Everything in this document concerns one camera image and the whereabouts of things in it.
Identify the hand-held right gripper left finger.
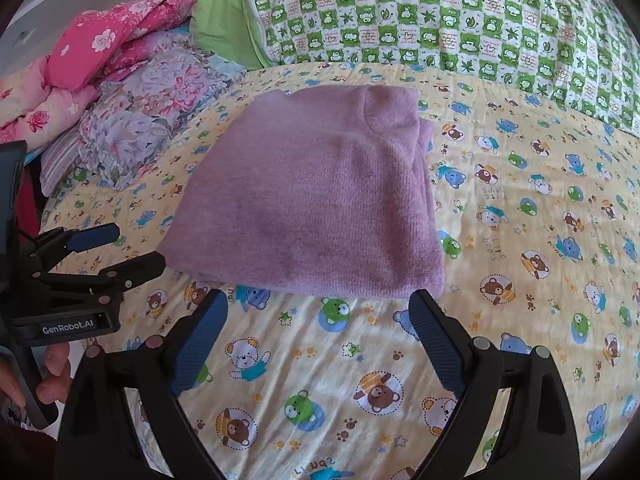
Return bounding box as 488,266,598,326
52,289,230,480

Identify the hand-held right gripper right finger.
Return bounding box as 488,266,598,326
408,288,584,480

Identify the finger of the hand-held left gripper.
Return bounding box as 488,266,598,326
32,252,167,307
22,223,121,274

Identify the purple knit sweater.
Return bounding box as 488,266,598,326
159,85,446,298

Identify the person's left hand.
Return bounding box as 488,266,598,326
0,342,73,409

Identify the yellow bear print bed sheet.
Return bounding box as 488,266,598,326
40,62,640,480

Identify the purple floral blanket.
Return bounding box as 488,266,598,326
40,27,248,196

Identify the pink floral blanket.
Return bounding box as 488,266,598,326
0,0,201,151

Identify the white cabinet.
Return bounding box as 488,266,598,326
0,0,137,78

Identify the green frog print quilt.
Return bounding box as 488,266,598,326
190,0,640,138

